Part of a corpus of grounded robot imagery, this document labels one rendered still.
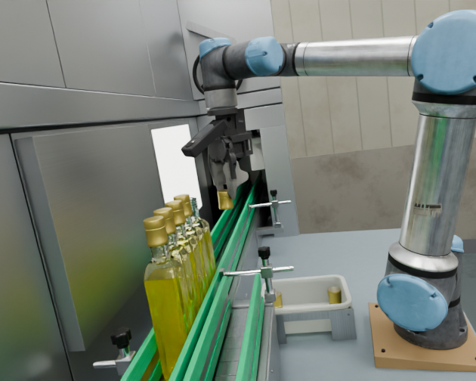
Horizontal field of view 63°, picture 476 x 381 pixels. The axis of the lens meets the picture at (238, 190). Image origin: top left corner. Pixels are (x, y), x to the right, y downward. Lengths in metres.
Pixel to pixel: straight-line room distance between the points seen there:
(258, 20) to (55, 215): 1.27
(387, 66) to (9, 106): 0.66
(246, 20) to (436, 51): 1.14
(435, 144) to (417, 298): 0.26
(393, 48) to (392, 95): 2.39
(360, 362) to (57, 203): 0.69
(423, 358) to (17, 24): 0.95
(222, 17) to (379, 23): 1.76
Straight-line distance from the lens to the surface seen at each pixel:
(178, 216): 0.75
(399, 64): 0.84
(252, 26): 1.70
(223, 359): 0.77
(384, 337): 0.97
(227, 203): 0.92
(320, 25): 3.26
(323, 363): 0.95
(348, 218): 3.34
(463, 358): 0.96
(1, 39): 0.68
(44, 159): 0.63
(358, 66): 0.86
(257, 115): 1.66
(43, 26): 0.78
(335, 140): 3.22
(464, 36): 0.66
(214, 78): 0.89
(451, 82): 0.65
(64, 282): 0.66
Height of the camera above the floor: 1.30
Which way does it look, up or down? 11 degrees down
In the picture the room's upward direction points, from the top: 9 degrees counter-clockwise
